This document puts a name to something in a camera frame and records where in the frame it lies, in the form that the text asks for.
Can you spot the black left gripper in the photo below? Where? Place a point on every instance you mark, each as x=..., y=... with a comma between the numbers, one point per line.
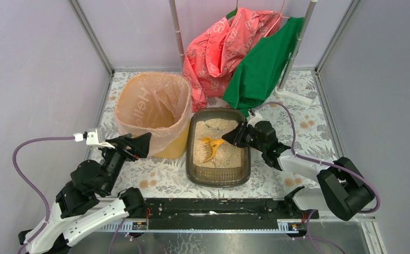
x=125, y=148

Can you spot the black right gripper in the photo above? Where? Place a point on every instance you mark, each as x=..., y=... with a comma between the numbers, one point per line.
x=246, y=135

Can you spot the yellow litter scoop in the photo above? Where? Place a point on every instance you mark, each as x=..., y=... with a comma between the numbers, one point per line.
x=211, y=146

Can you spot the grey translucent litter box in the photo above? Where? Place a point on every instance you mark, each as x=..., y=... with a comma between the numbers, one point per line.
x=215, y=177

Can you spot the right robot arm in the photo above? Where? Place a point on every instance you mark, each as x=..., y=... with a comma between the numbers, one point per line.
x=341, y=190

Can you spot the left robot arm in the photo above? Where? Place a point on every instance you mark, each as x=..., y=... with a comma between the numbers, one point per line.
x=67, y=221

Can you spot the beige cat litter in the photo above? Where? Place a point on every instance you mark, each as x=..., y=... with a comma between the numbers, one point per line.
x=226, y=156

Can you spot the pink plastic bin liner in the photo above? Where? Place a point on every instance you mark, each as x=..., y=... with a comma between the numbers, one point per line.
x=149, y=105

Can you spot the green t-shirt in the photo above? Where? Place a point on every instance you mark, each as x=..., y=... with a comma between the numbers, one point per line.
x=259, y=72

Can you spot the white clothes rack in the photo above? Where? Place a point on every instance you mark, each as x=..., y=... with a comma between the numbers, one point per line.
x=280, y=88

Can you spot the pink patterned jacket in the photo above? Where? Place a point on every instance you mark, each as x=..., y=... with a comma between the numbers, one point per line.
x=212, y=57

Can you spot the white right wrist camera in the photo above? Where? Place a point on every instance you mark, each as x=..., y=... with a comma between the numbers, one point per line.
x=254, y=117

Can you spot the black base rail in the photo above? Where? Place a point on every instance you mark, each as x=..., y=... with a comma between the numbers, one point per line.
x=222, y=210

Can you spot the white slotted cable duct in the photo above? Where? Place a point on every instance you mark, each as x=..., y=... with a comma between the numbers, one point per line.
x=199, y=225

